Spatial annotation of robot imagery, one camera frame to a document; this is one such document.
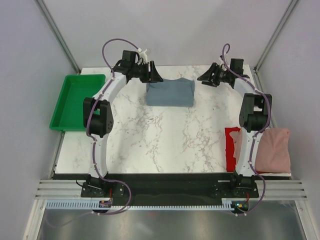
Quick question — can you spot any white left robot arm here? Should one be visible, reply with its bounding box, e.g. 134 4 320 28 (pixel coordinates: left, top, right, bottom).
81 48 164 198

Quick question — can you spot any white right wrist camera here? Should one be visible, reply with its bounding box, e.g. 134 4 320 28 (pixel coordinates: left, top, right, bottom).
219 55 228 67

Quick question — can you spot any aluminium front frame rail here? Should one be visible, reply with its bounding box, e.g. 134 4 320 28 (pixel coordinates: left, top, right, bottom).
35 180 308 201

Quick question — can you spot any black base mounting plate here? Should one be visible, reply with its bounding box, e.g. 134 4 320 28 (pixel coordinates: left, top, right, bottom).
81 173 259 208

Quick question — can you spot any light blue cable duct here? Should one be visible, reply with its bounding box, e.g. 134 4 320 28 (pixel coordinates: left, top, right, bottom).
46 199 234 211

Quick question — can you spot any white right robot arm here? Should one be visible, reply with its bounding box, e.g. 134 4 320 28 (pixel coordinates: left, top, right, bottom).
198 58 272 198

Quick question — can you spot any pink folded t shirt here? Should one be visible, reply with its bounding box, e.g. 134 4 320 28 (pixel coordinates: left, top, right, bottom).
229 127 292 174

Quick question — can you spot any green plastic bin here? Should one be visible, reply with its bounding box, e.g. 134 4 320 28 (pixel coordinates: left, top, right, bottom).
49 74 106 132

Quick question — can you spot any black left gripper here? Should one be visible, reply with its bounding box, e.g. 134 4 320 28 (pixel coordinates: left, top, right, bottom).
131 61 164 84

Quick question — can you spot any aluminium corner post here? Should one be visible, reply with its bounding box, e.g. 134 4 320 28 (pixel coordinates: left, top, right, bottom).
253 0 300 74
34 0 81 74

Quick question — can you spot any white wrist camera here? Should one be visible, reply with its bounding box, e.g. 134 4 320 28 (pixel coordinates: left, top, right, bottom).
219 55 228 67
137 48 150 64

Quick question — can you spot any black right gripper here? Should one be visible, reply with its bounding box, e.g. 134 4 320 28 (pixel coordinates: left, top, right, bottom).
196 63 231 88

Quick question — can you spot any blue grey t shirt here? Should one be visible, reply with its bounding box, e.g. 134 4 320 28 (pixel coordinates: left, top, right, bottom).
145 78 195 108

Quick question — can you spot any white folded t shirt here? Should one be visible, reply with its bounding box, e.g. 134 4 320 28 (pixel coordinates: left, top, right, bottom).
258 172 292 177

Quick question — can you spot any red folded t shirt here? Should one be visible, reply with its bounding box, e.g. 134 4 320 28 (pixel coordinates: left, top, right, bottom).
225 127 263 177

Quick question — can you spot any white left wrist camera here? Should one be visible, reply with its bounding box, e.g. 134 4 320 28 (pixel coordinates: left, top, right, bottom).
137 48 150 64

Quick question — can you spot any aluminium left corner post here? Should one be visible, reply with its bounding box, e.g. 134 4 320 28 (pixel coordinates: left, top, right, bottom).
34 0 81 74

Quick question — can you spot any aluminium right corner post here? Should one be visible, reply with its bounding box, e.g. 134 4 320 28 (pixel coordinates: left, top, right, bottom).
253 0 300 74

